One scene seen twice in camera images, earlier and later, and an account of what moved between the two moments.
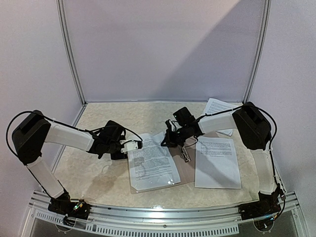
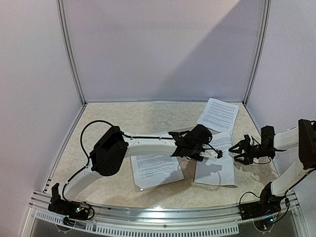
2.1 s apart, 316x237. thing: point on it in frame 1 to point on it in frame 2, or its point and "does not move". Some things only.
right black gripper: x=173 y=138 to x=248 y=150
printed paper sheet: x=153 y=165 does not move
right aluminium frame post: x=265 y=30 does not move
